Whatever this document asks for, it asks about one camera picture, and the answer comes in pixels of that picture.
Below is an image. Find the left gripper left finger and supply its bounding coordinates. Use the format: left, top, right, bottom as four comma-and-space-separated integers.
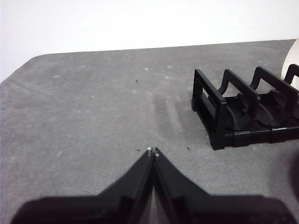
9, 147, 154, 224

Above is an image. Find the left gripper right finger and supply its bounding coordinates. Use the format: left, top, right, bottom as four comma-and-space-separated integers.
153, 147, 296, 224

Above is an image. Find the black plate rack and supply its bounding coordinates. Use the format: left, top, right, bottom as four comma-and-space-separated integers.
191, 64, 299, 151

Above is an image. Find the white plate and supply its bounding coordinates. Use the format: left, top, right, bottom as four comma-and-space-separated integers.
281, 38, 299, 94

